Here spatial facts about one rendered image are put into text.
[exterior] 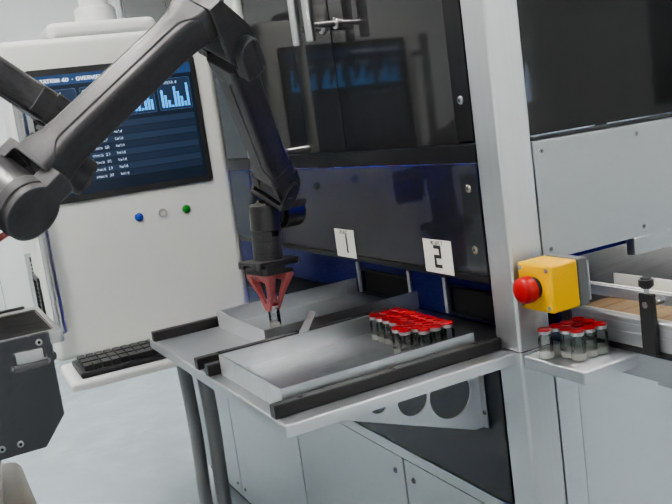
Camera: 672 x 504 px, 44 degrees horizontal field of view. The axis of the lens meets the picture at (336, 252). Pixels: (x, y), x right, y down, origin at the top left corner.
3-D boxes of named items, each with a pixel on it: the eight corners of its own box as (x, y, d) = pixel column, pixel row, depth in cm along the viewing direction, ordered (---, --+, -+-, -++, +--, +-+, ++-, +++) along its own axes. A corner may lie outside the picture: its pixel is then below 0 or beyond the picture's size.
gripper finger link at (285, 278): (297, 308, 158) (293, 260, 157) (268, 316, 153) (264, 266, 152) (275, 305, 163) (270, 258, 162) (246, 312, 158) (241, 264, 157)
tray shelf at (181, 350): (347, 297, 195) (346, 290, 195) (553, 352, 133) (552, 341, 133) (150, 347, 174) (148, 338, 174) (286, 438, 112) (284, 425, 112)
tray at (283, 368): (391, 327, 155) (388, 309, 154) (476, 353, 132) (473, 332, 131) (221, 374, 140) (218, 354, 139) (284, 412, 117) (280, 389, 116)
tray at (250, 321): (357, 292, 190) (355, 277, 190) (419, 307, 167) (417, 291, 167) (219, 326, 175) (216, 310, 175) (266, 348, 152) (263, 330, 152)
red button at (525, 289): (530, 298, 124) (528, 272, 123) (549, 301, 120) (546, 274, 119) (511, 303, 122) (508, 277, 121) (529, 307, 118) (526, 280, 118)
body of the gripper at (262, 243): (300, 265, 159) (297, 227, 158) (259, 274, 152) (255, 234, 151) (278, 263, 163) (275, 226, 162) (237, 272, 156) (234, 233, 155)
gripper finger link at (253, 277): (299, 308, 159) (295, 260, 157) (270, 315, 154) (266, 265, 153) (277, 304, 164) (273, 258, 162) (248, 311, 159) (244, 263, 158)
